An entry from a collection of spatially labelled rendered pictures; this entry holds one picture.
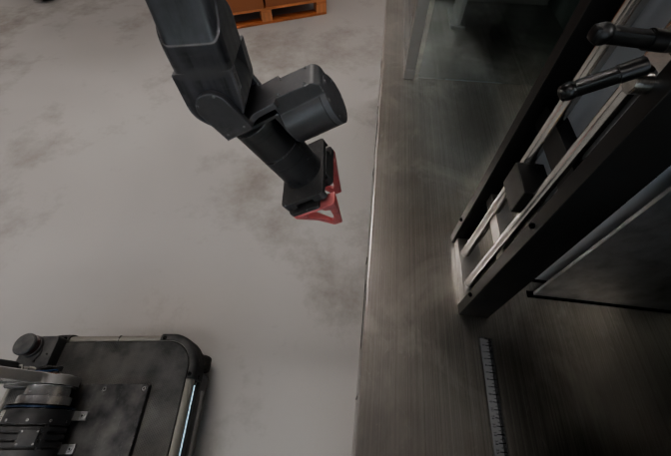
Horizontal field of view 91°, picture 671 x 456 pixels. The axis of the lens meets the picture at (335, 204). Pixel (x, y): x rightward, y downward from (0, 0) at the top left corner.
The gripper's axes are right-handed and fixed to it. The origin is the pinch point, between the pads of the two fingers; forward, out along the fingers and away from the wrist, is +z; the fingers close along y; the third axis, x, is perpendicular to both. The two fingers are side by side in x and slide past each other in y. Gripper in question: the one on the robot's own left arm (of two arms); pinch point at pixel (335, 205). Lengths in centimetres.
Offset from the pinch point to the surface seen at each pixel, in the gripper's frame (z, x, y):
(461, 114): 30, -23, 41
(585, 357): 32.4, -27.4, -19.9
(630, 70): -16.5, -31.5, -11.2
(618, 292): 31.2, -35.4, -11.2
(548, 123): -4.4, -29.4, -2.6
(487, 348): 24.9, -14.1, -18.5
